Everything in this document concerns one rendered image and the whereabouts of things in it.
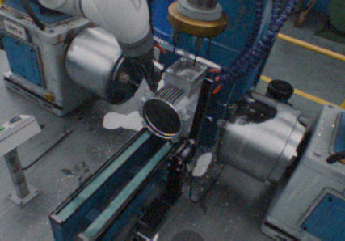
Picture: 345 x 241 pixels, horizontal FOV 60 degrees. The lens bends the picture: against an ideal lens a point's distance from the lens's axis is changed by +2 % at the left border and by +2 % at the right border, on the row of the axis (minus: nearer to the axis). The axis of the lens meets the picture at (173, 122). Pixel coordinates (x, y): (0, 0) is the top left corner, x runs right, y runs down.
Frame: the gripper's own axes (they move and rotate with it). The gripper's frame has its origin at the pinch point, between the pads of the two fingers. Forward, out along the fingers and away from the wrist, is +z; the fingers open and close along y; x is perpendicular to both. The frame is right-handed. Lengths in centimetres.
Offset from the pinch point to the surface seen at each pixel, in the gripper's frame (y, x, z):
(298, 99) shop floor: -48, -134, 207
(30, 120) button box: 18.1, 29.8, -12.4
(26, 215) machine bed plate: 13, 53, 6
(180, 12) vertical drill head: -2.8, -16.6, -15.9
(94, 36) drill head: 27.8, -5.9, -1.6
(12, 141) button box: 17.1, 36.7, -13.9
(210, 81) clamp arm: -20.2, -1.7, -14.2
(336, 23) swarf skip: -49, -308, 278
